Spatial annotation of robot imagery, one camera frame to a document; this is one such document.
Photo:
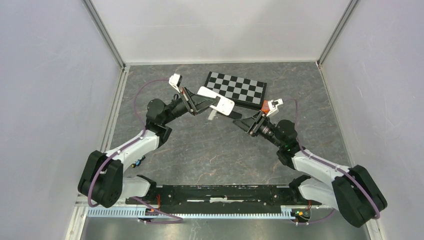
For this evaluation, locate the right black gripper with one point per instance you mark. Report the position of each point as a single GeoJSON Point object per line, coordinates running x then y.
{"type": "Point", "coordinates": [251, 125]}

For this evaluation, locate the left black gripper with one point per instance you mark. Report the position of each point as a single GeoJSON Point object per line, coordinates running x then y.
{"type": "Point", "coordinates": [197, 103]}

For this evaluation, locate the white battery cover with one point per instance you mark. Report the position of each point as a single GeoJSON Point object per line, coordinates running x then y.
{"type": "Point", "coordinates": [212, 115]}

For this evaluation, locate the white red remote control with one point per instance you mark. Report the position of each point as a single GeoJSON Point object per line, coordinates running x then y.
{"type": "Point", "coordinates": [221, 105]}

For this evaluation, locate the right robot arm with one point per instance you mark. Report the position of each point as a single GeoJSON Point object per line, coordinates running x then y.
{"type": "Point", "coordinates": [349, 190]}

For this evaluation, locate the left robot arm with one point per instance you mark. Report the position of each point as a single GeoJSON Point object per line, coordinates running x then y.
{"type": "Point", "coordinates": [102, 179]}

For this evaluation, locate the orange round object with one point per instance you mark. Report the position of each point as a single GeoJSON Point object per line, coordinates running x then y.
{"type": "Point", "coordinates": [265, 107]}

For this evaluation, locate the black grey checkerboard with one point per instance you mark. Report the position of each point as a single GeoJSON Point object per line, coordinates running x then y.
{"type": "Point", "coordinates": [245, 92]}

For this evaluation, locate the blue battery pack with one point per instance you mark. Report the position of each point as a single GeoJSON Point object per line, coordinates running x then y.
{"type": "Point", "coordinates": [138, 162]}

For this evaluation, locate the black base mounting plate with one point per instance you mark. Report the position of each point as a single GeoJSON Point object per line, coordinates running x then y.
{"type": "Point", "coordinates": [224, 199]}

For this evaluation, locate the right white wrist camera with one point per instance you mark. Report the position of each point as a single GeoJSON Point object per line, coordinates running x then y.
{"type": "Point", "coordinates": [274, 106]}

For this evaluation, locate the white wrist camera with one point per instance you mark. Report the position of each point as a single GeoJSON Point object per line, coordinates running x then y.
{"type": "Point", "coordinates": [274, 106]}
{"type": "Point", "coordinates": [175, 81]}

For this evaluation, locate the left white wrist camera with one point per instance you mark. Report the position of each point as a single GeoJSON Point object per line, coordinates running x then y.
{"type": "Point", "coordinates": [175, 81]}

